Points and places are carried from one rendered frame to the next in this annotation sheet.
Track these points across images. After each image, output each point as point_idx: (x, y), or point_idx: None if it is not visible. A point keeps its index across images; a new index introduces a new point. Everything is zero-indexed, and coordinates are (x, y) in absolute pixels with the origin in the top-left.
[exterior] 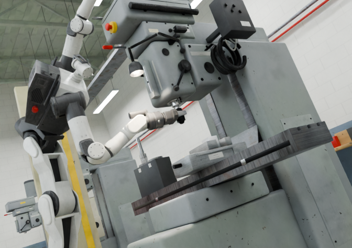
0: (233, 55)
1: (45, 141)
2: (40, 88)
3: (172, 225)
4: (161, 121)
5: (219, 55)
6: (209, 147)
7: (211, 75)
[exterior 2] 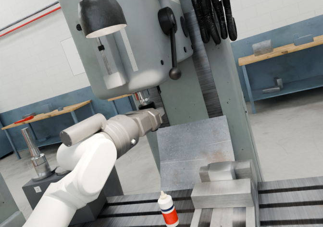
0: (211, 13)
1: None
2: None
3: None
4: (136, 141)
5: (218, 12)
6: (254, 202)
7: (187, 41)
